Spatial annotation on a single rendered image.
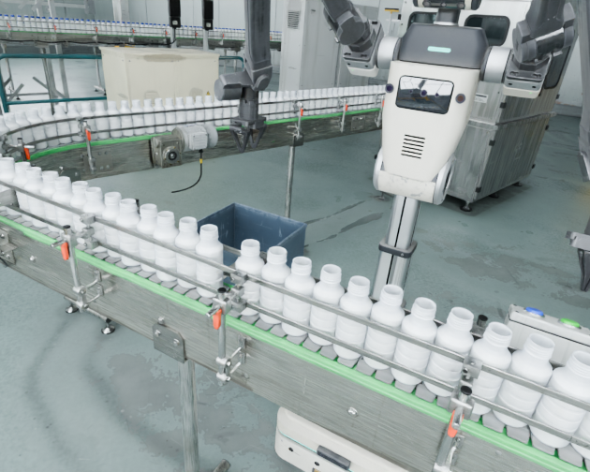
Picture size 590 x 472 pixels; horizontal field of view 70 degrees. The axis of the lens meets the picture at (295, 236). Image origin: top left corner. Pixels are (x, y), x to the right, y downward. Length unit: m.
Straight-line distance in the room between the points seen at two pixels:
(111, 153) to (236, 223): 0.87
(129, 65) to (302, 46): 2.84
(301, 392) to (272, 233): 0.76
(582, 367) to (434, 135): 0.71
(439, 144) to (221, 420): 1.45
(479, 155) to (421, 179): 3.11
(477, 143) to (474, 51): 3.11
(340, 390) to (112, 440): 1.33
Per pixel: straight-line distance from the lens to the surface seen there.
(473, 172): 4.43
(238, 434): 1.98
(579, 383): 0.78
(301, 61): 6.70
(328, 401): 0.91
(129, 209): 1.06
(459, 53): 1.29
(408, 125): 1.25
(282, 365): 0.91
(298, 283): 0.81
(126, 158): 2.31
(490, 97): 4.30
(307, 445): 1.72
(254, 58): 1.16
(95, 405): 2.18
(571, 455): 0.86
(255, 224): 1.58
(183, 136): 2.28
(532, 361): 0.77
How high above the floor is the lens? 1.57
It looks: 27 degrees down
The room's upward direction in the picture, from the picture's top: 5 degrees clockwise
